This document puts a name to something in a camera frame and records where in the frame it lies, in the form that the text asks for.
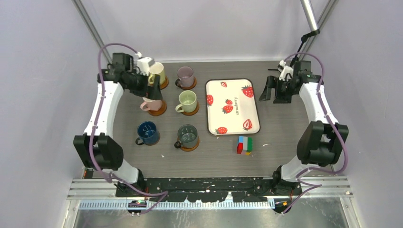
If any light green mug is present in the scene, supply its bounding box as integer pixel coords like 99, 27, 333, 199
175, 90, 197, 113

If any multicolour toy brick block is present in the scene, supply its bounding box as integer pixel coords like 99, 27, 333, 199
236, 136, 253, 155

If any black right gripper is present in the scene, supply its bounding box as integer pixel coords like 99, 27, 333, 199
259, 76, 297, 104

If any aluminium front rail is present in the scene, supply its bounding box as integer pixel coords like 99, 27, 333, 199
67, 176, 353, 212

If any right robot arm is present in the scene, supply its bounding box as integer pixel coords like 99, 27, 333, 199
259, 60, 349, 195

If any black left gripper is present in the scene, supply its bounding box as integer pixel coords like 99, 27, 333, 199
125, 69, 163, 100

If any pink mug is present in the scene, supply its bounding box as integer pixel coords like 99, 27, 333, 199
140, 97, 163, 111

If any lilac mug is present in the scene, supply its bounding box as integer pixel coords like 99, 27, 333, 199
177, 66, 194, 78

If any cream tray with black rim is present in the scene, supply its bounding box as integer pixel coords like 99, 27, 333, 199
205, 78, 260, 136

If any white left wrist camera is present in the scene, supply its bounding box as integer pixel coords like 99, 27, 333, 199
136, 57, 155, 76

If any cream mug yellow handle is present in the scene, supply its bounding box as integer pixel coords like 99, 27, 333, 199
148, 62, 166, 85

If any dark blue mug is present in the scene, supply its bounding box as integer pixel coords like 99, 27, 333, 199
135, 121, 159, 145

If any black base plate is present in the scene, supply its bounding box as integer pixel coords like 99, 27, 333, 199
135, 177, 302, 203

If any black camera tripod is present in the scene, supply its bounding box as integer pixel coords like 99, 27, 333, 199
289, 29, 320, 71

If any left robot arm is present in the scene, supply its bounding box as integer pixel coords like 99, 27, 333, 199
73, 53, 162, 197

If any silver pole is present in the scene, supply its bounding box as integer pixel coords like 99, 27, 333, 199
300, 0, 319, 32

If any dark brown wooden coaster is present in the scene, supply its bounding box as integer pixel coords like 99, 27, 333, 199
143, 133, 160, 146

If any dark green mug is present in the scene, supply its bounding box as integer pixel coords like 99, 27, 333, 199
174, 124, 199, 149

